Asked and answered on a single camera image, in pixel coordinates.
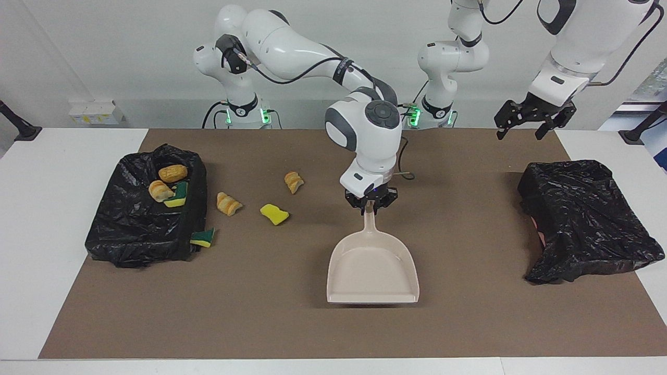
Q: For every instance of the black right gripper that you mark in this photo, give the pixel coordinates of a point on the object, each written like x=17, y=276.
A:
x=371, y=197

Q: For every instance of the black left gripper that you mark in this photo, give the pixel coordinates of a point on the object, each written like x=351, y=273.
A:
x=542, y=107

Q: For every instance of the beige plastic dustpan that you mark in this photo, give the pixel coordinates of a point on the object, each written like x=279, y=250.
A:
x=372, y=271

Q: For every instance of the striped croissant bread roll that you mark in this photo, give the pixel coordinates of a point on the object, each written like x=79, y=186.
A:
x=293, y=182
x=228, y=204
x=159, y=190

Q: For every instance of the plain yellow sponge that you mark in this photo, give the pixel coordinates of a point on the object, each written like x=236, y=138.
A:
x=273, y=214

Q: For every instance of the green and yellow sponge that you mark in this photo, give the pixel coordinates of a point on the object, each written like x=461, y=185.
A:
x=202, y=238
x=180, y=196

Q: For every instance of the round golden bread bun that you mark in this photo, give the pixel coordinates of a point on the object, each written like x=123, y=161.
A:
x=173, y=173

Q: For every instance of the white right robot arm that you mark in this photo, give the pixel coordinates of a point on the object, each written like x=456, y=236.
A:
x=292, y=47

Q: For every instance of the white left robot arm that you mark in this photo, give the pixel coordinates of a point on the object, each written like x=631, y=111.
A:
x=589, y=31

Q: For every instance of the black bag over pink bin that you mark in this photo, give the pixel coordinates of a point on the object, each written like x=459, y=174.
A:
x=589, y=224

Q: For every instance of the black bag lined bin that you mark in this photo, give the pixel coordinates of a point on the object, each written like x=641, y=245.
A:
x=130, y=229

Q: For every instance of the brown paper table mat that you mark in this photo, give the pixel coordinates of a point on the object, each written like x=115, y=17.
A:
x=333, y=328

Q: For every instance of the white tissue box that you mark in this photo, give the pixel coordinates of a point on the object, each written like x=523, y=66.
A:
x=96, y=112

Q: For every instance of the black camera stand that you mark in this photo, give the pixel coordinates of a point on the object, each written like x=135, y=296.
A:
x=21, y=127
x=638, y=133

